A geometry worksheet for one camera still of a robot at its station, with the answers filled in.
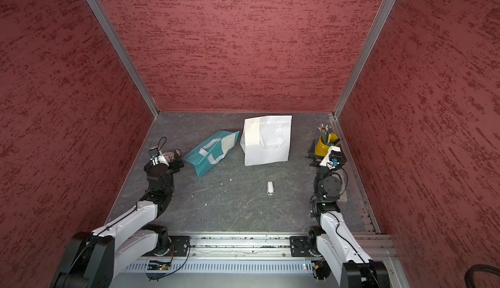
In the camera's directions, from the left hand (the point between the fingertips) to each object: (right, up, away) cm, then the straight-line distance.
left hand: (166, 157), depth 85 cm
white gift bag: (+45, +8, +5) cm, 46 cm away
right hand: (+67, +7, -10) cm, 68 cm away
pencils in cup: (+76, +9, +9) cm, 77 cm away
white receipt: (+39, +12, +2) cm, 40 cm away
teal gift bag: (+19, +2, +6) cm, 20 cm away
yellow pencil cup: (+71, +4, +5) cm, 72 cm away
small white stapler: (+47, -16, +2) cm, 50 cm away
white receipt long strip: (+28, +7, +1) cm, 28 cm away
